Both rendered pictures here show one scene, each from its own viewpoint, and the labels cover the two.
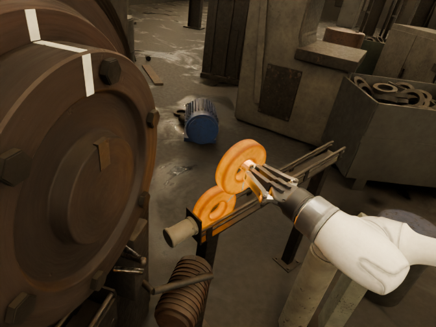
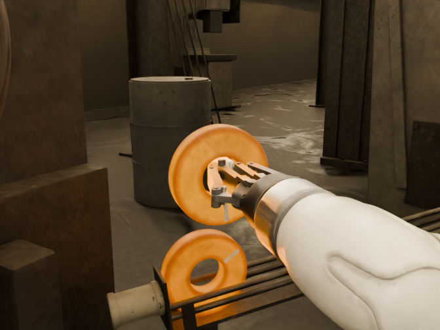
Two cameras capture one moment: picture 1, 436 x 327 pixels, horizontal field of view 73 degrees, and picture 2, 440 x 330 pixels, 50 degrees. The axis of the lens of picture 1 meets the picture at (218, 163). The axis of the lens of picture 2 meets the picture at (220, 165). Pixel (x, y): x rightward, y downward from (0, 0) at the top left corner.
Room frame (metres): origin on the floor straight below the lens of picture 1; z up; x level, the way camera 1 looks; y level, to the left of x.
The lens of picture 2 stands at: (0.01, -0.33, 1.10)
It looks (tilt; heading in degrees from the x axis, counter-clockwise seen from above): 14 degrees down; 23
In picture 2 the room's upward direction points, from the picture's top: straight up
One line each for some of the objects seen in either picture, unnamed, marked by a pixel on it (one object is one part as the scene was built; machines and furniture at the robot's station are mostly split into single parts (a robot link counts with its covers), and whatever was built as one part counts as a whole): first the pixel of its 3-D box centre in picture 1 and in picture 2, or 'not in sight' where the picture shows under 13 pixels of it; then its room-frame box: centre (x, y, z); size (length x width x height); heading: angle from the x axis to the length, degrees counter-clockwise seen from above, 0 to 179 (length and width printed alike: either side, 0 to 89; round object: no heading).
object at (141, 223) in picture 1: (124, 257); (22, 321); (0.49, 0.20, 0.68); 0.11 x 0.08 x 0.24; 79
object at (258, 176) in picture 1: (264, 183); (236, 183); (0.58, -0.12, 0.92); 0.11 x 0.01 x 0.04; 46
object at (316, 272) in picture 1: (306, 292); not in sight; (0.78, -0.45, 0.26); 0.12 x 0.12 x 0.52
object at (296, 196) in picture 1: (289, 198); (267, 199); (0.54, -0.17, 0.91); 0.09 x 0.08 x 0.07; 45
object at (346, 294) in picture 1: (349, 289); not in sight; (0.79, -0.61, 0.31); 0.24 x 0.16 x 0.62; 169
